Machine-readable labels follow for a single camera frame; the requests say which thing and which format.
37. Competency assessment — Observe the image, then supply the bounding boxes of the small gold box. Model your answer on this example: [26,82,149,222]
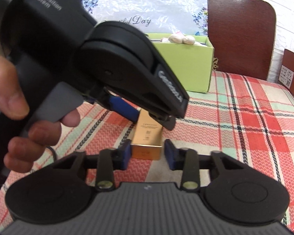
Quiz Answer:
[131,109,162,160]

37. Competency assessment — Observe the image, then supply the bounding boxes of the white glove pink cuff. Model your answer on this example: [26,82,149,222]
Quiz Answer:
[160,32,196,45]

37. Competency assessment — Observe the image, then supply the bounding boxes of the person's left hand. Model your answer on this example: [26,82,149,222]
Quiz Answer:
[0,55,82,173]

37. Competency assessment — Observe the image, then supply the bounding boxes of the light green storage box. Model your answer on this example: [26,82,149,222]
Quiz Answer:
[154,36,214,93]

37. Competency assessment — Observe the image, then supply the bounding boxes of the plaid bed sheet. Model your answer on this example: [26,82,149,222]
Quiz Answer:
[0,72,294,232]

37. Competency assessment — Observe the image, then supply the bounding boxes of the floral Beautiful Day pillow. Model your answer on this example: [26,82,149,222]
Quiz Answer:
[82,0,208,36]

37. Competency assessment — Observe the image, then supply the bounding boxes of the brown wooden headboard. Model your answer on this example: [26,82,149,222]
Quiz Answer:
[208,0,276,80]

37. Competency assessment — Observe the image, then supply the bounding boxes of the brown cardboard box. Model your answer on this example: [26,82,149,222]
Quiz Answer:
[278,49,294,96]

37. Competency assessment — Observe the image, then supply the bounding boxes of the black cable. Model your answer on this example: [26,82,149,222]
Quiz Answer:
[45,146,58,161]

